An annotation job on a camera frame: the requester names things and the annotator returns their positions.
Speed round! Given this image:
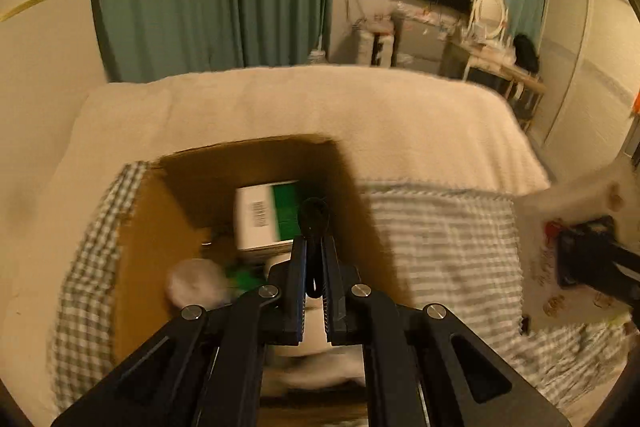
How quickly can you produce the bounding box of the white printed snack bag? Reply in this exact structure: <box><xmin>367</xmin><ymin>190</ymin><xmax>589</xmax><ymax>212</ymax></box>
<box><xmin>514</xmin><ymin>157</ymin><xmax>639</xmax><ymax>333</ymax></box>

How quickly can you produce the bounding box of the white blue medicine bottle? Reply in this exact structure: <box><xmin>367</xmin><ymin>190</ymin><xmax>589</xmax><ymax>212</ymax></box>
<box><xmin>166</xmin><ymin>258</ymin><xmax>231</xmax><ymax>310</ymax></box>

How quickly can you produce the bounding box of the green white carton box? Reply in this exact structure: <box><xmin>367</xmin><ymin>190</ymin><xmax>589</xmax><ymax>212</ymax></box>
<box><xmin>233</xmin><ymin>180</ymin><xmax>300</xmax><ymax>260</ymax></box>

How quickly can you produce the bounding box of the green foil snack packet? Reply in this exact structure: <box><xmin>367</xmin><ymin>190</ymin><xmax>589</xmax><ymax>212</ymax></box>
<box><xmin>226</xmin><ymin>265</ymin><xmax>266</xmax><ymax>300</ymax></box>

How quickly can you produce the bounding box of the white inhaler device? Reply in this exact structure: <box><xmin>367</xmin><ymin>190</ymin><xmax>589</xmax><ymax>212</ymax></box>
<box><xmin>262</xmin><ymin>297</ymin><xmax>366</xmax><ymax>397</ymax></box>

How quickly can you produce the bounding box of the brown cardboard box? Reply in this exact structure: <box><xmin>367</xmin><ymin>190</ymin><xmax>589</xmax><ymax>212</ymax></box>
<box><xmin>113</xmin><ymin>135</ymin><xmax>404</xmax><ymax>426</ymax></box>

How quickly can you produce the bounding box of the white wardrobe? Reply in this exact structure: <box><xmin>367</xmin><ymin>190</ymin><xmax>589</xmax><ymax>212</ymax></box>
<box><xmin>527</xmin><ymin>0</ymin><xmax>639</xmax><ymax>181</ymax></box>

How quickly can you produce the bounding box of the black bag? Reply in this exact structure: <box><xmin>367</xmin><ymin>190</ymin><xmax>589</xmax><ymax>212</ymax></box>
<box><xmin>512</xmin><ymin>34</ymin><xmax>540</xmax><ymax>75</ymax></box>

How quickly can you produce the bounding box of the wooden dressing table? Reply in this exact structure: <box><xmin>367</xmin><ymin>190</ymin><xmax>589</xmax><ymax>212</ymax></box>
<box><xmin>438</xmin><ymin>41</ymin><xmax>547</xmax><ymax>131</ymax></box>

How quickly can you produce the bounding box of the cream quilted bed cover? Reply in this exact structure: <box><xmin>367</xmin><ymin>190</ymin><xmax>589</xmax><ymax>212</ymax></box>
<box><xmin>1</xmin><ymin>66</ymin><xmax>549</xmax><ymax>426</ymax></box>

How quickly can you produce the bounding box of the white round mirror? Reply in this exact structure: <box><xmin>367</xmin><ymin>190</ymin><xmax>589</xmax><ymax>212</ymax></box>
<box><xmin>468</xmin><ymin>0</ymin><xmax>509</xmax><ymax>42</ymax></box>

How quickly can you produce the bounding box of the grey cabinet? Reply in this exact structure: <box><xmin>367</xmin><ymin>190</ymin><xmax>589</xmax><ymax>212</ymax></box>
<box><xmin>392</xmin><ymin>14</ymin><xmax>448</xmax><ymax>75</ymax></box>

